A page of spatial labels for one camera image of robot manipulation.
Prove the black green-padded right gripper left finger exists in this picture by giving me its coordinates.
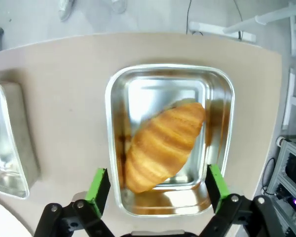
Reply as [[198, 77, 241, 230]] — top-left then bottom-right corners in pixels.
[[34, 168, 121, 237]]

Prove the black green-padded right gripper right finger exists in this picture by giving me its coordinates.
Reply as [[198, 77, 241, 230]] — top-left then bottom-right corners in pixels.
[[199, 164, 286, 237]]

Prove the shallow wide steel container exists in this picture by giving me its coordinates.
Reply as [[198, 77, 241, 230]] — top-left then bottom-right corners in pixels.
[[105, 64, 236, 218]]

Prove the golden brown croissant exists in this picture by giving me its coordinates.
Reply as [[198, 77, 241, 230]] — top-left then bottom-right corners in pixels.
[[124, 102, 207, 194]]

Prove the thin black hanging cable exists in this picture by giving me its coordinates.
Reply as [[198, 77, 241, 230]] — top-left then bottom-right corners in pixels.
[[233, 0, 245, 40]]

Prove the long black floor cable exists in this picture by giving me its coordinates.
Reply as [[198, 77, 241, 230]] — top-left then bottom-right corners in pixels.
[[186, 0, 203, 36]]

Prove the large rectangular steel container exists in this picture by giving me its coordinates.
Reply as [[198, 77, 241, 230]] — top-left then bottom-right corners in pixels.
[[0, 79, 41, 200]]

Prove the grey equipment rack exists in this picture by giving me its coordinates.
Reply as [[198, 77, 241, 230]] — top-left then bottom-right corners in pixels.
[[265, 135, 296, 237]]

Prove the black rack cable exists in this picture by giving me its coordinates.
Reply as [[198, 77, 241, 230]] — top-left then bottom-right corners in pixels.
[[260, 157, 277, 196]]

